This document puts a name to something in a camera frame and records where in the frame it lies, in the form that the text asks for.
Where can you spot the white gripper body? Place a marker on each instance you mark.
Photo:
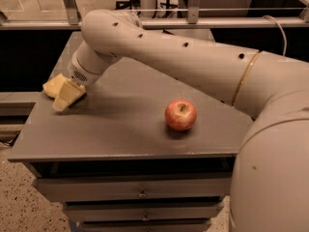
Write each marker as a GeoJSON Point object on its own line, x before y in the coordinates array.
{"type": "Point", "coordinates": [81, 73]}

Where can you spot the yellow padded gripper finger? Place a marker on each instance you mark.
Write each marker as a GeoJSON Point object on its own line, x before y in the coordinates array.
{"type": "Point", "coordinates": [69, 93]}

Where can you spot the yellow sponge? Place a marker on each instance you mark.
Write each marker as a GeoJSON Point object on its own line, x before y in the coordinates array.
{"type": "Point", "coordinates": [52, 86]}

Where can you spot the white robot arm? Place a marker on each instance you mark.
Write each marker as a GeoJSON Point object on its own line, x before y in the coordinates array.
{"type": "Point", "coordinates": [270, 183]}

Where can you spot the grey drawer cabinet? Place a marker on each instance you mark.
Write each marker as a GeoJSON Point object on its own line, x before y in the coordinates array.
{"type": "Point", "coordinates": [118, 129]}

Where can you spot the top drawer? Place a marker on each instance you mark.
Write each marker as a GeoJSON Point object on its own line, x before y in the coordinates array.
{"type": "Point", "coordinates": [107, 189]}

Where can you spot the drawer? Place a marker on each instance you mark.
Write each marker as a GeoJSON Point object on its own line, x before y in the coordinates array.
{"type": "Point", "coordinates": [189, 225]}
{"type": "Point", "coordinates": [107, 189]}
{"type": "Point", "coordinates": [143, 211]}

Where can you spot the red apple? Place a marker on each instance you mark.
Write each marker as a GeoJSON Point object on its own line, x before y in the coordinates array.
{"type": "Point", "coordinates": [180, 114]}

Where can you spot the middle drawer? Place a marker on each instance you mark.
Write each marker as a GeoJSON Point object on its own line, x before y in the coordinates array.
{"type": "Point", "coordinates": [143, 211]}

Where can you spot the bottom drawer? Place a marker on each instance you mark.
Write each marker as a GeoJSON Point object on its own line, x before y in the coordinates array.
{"type": "Point", "coordinates": [189, 225]}

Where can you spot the metal railing frame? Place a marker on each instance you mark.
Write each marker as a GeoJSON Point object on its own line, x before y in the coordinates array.
{"type": "Point", "coordinates": [154, 14]}

